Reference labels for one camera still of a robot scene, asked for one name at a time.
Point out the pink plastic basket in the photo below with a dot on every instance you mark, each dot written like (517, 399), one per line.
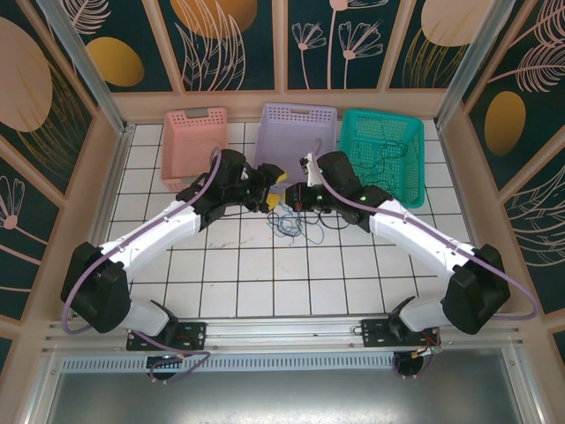
(185, 146)

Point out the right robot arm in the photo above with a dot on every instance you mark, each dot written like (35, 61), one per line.
(419, 238)

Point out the purple plastic basket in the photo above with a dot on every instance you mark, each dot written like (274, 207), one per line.
(291, 137)

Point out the aluminium frame post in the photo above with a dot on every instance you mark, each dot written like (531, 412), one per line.
(474, 66)
(86, 70)

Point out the teal plastic basket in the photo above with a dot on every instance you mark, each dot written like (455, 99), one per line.
(397, 176)

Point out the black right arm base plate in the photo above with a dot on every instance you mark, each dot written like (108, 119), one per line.
(375, 333)

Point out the grey metal sheet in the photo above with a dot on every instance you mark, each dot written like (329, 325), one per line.
(282, 397)

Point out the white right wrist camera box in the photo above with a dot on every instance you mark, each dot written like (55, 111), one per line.
(312, 170)

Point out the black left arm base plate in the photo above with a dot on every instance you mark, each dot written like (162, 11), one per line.
(192, 333)

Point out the aluminium mounting rail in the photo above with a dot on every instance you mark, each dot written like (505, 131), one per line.
(282, 329)

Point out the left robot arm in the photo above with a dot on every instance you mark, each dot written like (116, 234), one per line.
(145, 238)

